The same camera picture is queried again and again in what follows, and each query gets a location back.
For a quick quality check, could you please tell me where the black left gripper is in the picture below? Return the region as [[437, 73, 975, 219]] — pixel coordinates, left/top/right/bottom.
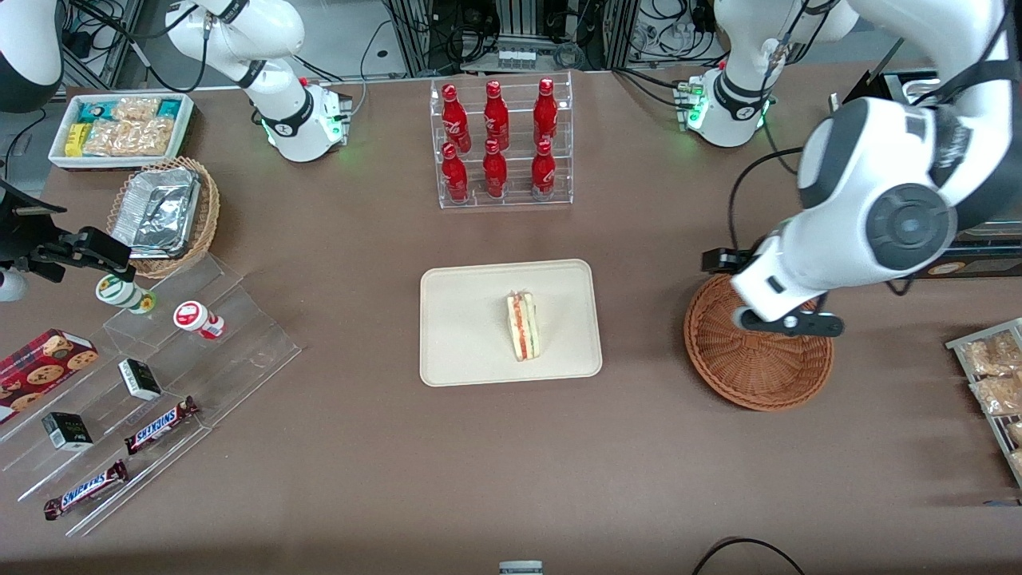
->
[[703, 249, 759, 276]]

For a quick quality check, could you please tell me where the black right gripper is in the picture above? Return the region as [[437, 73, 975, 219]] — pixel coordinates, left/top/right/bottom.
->
[[0, 182, 133, 282]]

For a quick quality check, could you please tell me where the triangle sandwich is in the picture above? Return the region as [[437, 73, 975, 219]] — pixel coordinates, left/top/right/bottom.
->
[[505, 291, 542, 362]]

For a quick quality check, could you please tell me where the silver foil tray stack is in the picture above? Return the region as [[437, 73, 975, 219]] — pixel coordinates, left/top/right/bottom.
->
[[112, 168, 200, 258]]

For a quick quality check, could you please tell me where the light wicker basket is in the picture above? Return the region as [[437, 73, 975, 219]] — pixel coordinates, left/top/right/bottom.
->
[[108, 156, 220, 279]]

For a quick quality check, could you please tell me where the round brown wicker basket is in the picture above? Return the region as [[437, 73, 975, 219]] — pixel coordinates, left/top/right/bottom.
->
[[683, 274, 835, 412]]

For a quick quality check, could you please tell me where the beige rectangular tray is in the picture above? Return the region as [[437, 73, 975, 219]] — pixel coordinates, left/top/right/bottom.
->
[[420, 259, 604, 387]]

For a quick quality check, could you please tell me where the green cap yogurt bottle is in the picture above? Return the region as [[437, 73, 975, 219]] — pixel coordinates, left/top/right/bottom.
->
[[96, 274, 156, 315]]

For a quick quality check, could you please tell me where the red cap yogurt bottle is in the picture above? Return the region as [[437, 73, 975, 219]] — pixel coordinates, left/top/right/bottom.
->
[[173, 301, 226, 340]]

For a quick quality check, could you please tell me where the large clear cracker bag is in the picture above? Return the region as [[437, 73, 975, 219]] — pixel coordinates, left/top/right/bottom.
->
[[82, 118, 175, 157]]

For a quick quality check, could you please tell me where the red cookie box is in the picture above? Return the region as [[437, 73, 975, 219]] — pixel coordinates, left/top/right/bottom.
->
[[0, 329, 99, 424]]

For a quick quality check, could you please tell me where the small black box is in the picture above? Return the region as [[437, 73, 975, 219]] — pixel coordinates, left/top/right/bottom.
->
[[118, 359, 163, 401], [42, 412, 94, 452]]

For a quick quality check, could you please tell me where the small clear cracker bag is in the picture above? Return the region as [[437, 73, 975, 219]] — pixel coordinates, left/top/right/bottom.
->
[[112, 97, 160, 123]]

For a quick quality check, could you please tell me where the white plastic bin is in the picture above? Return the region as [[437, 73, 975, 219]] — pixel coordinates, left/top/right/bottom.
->
[[48, 92, 195, 171]]

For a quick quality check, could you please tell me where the clear acrylic stepped display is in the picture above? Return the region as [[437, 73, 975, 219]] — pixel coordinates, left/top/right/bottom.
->
[[0, 254, 303, 537]]

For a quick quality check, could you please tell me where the snickers bar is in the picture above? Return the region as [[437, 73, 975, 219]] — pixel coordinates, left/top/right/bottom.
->
[[124, 397, 200, 456], [44, 460, 129, 521]]

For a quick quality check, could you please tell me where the red cola bottle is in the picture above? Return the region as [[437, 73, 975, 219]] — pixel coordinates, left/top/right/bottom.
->
[[441, 142, 469, 204], [533, 77, 559, 149], [442, 84, 472, 154], [531, 140, 557, 200], [482, 138, 509, 199], [483, 80, 510, 151]]

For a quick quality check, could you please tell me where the clear acrylic bottle rack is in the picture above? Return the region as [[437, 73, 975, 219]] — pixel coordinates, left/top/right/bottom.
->
[[430, 72, 574, 210]]

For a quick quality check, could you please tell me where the black box appliance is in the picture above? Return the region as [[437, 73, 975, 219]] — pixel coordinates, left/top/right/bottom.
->
[[830, 68, 1022, 280]]

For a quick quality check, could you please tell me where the black slanted rod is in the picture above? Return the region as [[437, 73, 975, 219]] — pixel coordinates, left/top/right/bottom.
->
[[866, 36, 911, 81]]

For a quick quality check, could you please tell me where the steel pan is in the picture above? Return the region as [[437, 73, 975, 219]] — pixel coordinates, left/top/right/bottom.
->
[[882, 73, 943, 101]]

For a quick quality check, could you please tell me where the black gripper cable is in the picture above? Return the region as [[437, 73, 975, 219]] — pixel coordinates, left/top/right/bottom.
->
[[727, 146, 803, 258]]

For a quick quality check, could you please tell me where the black cable loop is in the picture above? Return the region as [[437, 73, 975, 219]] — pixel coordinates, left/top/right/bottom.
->
[[691, 537, 807, 575]]

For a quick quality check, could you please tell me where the aluminium frame rack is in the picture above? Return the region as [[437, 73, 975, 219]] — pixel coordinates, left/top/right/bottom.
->
[[383, 0, 640, 77]]

